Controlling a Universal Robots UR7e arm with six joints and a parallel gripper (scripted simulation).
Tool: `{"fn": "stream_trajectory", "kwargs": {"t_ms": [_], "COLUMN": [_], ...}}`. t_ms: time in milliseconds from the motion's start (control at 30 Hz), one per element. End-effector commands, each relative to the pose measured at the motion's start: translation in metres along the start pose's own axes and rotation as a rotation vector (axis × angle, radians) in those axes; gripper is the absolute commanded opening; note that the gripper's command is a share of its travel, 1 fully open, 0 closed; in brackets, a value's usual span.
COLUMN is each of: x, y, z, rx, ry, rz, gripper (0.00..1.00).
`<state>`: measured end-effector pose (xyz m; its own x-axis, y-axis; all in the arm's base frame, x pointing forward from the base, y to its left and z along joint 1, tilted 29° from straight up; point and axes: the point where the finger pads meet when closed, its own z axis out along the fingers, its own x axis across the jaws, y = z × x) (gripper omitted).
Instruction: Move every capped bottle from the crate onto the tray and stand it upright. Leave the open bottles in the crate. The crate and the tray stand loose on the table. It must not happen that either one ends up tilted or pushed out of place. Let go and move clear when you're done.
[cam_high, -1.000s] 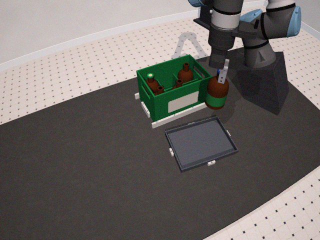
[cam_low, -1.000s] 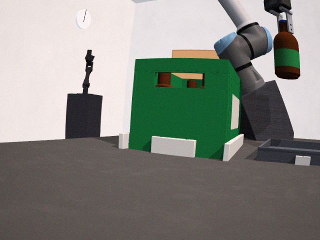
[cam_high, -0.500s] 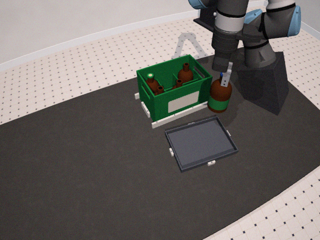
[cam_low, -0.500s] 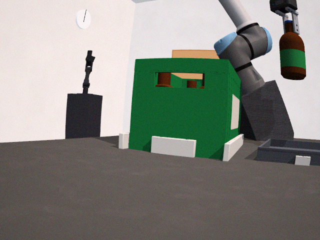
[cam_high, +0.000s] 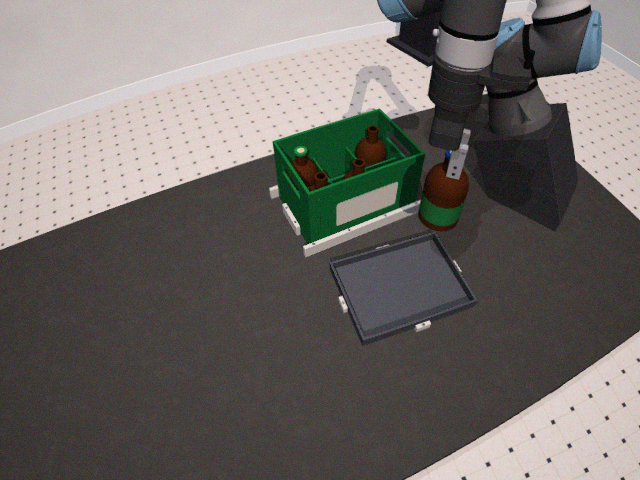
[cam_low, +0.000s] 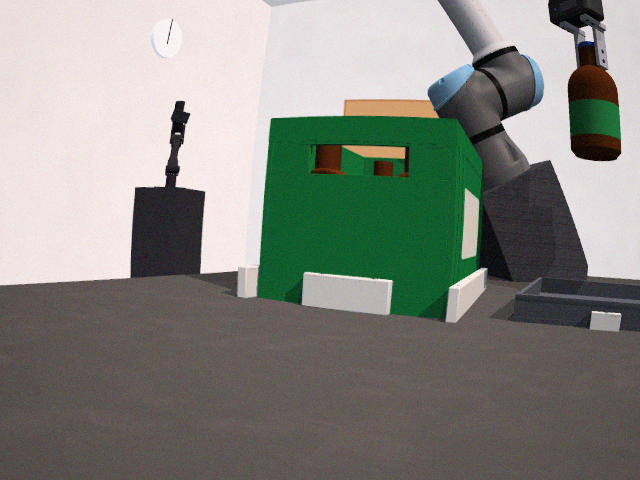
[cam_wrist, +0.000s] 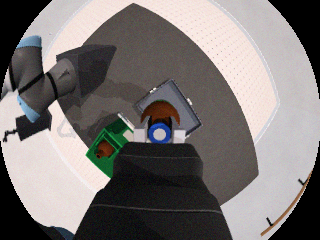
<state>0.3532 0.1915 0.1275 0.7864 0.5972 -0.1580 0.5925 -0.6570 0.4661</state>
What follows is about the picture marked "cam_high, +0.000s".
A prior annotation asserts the green crate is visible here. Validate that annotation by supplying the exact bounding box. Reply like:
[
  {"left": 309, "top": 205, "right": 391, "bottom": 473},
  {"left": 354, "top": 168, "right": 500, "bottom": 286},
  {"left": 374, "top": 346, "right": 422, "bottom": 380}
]
[{"left": 272, "top": 108, "right": 425, "bottom": 244}]

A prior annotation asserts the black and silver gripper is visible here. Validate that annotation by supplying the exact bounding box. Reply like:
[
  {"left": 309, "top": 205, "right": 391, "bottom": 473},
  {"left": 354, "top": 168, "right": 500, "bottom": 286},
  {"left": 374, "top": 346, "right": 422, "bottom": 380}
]
[{"left": 428, "top": 25, "right": 535, "bottom": 180}]

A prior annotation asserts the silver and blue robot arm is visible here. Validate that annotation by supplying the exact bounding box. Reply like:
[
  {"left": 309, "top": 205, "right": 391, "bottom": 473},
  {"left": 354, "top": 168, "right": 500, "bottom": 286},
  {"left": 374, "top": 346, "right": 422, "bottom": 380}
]
[{"left": 377, "top": 0, "right": 602, "bottom": 136}]

